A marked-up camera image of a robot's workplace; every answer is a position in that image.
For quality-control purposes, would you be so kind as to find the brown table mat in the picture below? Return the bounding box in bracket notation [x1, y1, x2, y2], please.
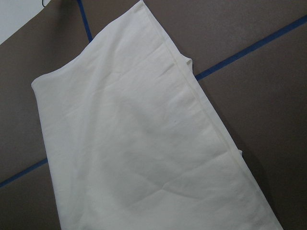
[0, 0, 307, 230]

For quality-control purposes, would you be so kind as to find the cream long-sleeve cat shirt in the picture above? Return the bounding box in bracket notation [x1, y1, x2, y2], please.
[31, 1, 281, 230]

